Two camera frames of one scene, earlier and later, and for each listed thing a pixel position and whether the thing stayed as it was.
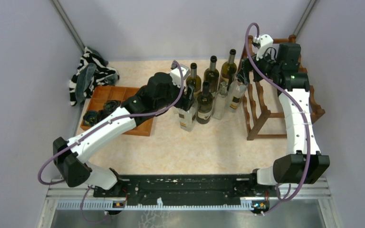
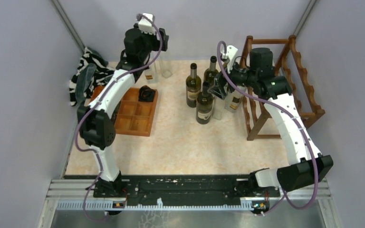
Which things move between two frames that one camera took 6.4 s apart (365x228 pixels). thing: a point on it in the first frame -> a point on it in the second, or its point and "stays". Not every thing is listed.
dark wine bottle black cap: (205, 104) stays
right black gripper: (243, 75) -> (217, 88)
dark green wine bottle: (211, 75) stays
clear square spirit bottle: (187, 118) -> (152, 74)
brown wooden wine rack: (256, 118) stays
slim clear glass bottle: (219, 106) stays
